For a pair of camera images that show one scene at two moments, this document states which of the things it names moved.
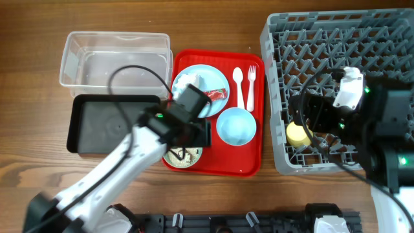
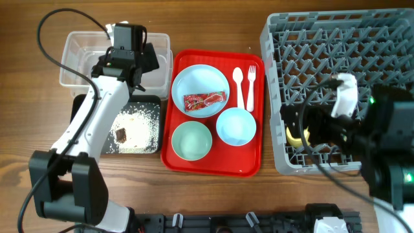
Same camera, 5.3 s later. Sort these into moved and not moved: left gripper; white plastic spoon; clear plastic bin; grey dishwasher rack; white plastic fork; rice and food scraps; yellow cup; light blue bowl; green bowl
Moved: left gripper; green bowl; rice and food scraps
Not moved: yellow cup; clear plastic bin; white plastic fork; light blue bowl; grey dishwasher rack; white plastic spoon
